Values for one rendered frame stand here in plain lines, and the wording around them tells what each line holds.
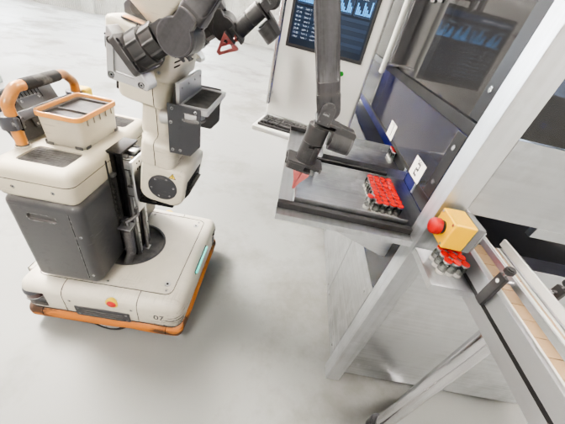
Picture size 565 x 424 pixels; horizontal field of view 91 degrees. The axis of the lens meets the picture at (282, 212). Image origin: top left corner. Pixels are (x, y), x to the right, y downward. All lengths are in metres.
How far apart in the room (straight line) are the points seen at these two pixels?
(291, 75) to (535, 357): 1.47
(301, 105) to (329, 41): 1.00
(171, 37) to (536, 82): 0.73
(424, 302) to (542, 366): 0.43
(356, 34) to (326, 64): 0.90
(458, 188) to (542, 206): 0.21
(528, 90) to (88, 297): 1.51
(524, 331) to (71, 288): 1.45
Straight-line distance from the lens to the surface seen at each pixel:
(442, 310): 1.12
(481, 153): 0.75
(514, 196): 0.86
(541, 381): 0.72
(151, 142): 1.04
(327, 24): 0.71
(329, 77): 0.71
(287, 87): 1.68
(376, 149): 1.41
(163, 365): 1.48
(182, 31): 0.73
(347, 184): 1.01
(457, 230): 0.73
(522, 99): 0.74
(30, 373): 1.61
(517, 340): 0.75
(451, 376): 0.99
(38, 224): 1.26
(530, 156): 0.81
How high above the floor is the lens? 1.34
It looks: 37 degrees down
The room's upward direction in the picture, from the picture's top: 14 degrees clockwise
